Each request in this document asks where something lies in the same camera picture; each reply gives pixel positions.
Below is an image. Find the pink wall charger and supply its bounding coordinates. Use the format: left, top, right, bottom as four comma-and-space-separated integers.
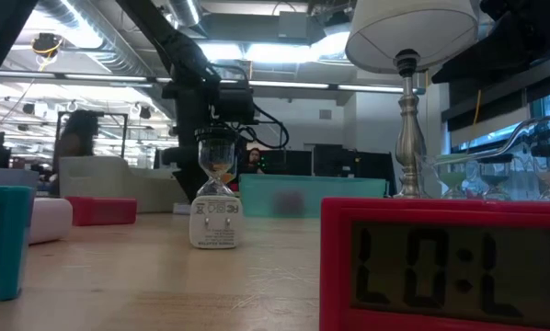
29, 197, 74, 245

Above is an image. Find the long ceiling light bar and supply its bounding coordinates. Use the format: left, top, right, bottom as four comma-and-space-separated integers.
0, 71, 407, 95

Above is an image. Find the silver ceiling air duct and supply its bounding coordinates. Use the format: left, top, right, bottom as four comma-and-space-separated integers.
35, 0, 202, 125

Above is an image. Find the mint green hourglass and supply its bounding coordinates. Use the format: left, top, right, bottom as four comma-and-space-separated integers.
433, 154, 472, 200

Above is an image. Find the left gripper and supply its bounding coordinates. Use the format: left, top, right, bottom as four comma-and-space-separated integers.
162, 68, 251, 203

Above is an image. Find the black ceiling device yellow cable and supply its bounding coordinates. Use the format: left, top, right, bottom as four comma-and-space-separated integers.
29, 31, 65, 73

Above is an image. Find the black hourglass red sand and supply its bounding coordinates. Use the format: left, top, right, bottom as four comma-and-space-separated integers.
194, 127, 240, 199

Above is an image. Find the red cube wall charger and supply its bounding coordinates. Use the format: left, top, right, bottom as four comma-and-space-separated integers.
65, 196, 139, 227

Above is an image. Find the small lavender wall charger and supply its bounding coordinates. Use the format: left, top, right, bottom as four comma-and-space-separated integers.
0, 167, 40, 188

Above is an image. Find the person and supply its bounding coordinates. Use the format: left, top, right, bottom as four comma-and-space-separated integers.
245, 146, 265, 175
49, 108, 100, 197

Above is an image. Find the grey ceiling equipment box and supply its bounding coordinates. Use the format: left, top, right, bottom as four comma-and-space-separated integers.
278, 11, 327, 45

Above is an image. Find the green and white wall charger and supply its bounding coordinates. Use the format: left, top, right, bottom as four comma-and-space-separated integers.
189, 195, 245, 250

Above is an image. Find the red digital clock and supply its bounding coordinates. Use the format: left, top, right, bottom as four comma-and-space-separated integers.
319, 198, 550, 331

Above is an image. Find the clear plastic bin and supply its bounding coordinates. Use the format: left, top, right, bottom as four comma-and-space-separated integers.
415, 113, 550, 203

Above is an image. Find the silver table lamp white shade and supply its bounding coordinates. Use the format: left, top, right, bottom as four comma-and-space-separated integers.
344, 0, 480, 200

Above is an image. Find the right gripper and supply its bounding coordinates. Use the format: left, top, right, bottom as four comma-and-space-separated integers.
430, 6, 550, 86

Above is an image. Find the black hourglass orange sand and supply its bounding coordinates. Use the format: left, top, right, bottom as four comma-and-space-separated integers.
217, 160, 238, 186

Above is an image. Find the green plastic tray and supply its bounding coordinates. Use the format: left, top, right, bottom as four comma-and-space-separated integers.
238, 173, 389, 219

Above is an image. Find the teal digital clock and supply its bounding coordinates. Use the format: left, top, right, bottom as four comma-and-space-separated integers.
0, 185, 34, 303

